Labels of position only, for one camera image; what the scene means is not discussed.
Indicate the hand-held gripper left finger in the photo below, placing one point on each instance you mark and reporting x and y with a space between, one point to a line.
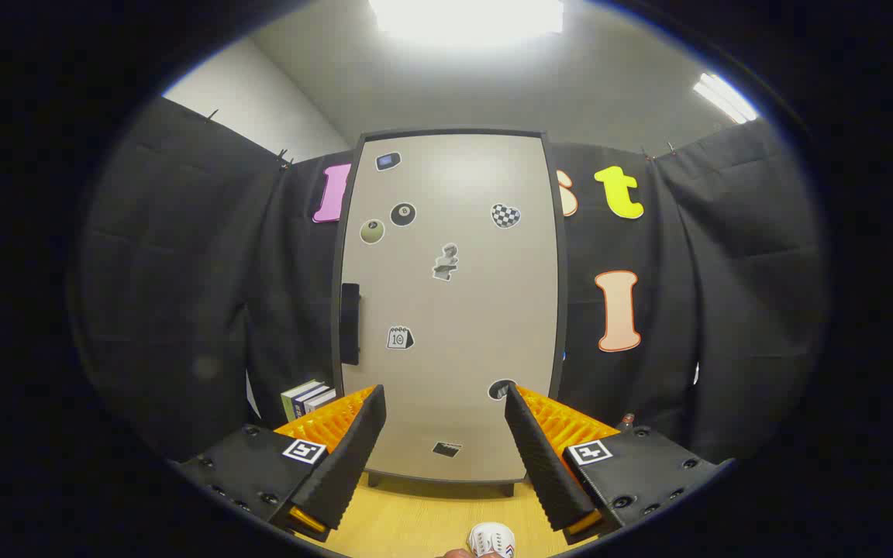
349 457

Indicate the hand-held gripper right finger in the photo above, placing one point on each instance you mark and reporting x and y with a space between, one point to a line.
543 457

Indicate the white canvas shoe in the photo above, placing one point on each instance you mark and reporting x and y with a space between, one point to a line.
491 539

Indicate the dark grey shoe cabinet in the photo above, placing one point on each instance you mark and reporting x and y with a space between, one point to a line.
563 310

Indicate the beige shoe cabinet door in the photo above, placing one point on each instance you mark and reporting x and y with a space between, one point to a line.
454 310

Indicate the white book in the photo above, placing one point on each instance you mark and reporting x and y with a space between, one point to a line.
319 401

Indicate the navy blue book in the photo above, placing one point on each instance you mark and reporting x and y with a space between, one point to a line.
305 399

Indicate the green spine book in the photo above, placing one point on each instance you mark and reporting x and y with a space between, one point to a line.
291 401

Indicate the red label plastic bottle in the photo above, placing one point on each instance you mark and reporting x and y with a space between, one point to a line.
626 422

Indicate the narrow ceiling light panel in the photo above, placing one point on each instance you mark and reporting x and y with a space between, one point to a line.
724 97

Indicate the large ceiling light panel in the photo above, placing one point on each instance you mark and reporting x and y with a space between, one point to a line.
466 15

